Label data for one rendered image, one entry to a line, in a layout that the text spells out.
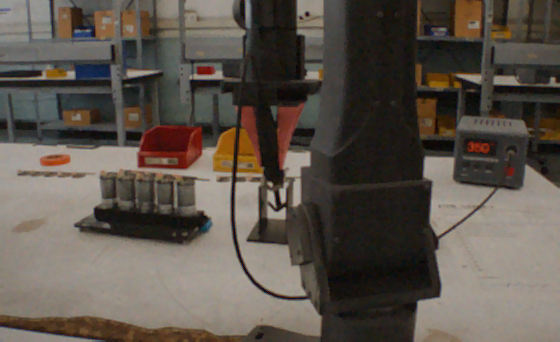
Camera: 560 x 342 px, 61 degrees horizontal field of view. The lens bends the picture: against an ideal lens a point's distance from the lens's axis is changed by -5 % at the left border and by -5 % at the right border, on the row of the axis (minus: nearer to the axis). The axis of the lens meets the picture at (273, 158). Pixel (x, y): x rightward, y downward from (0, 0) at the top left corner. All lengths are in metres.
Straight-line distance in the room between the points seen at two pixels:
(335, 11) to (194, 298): 0.30
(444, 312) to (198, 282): 0.24
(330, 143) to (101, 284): 0.31
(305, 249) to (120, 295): 0.25
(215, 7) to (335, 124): 4.87
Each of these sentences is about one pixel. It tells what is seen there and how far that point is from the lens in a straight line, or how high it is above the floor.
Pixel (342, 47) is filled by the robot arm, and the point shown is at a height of 0.98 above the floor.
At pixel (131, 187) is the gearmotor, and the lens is 0.66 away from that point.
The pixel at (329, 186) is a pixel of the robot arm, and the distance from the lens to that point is 0.29.
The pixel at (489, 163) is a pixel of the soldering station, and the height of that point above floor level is 0.79.
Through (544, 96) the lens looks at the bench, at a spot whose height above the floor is 0.69.
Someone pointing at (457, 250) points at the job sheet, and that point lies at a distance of 0.61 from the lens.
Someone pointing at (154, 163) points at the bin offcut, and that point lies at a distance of 0.95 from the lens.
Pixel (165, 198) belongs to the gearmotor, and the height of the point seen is 0.79.
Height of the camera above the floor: 0.99
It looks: 14 degrees down
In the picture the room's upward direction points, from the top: straight up
